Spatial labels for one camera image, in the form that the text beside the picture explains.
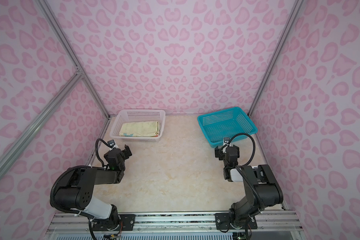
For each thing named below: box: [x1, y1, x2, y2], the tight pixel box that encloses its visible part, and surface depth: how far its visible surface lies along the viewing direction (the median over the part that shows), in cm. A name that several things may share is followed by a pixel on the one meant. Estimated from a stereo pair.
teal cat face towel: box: [119, 121, 160, 137], surface depth 106 cm
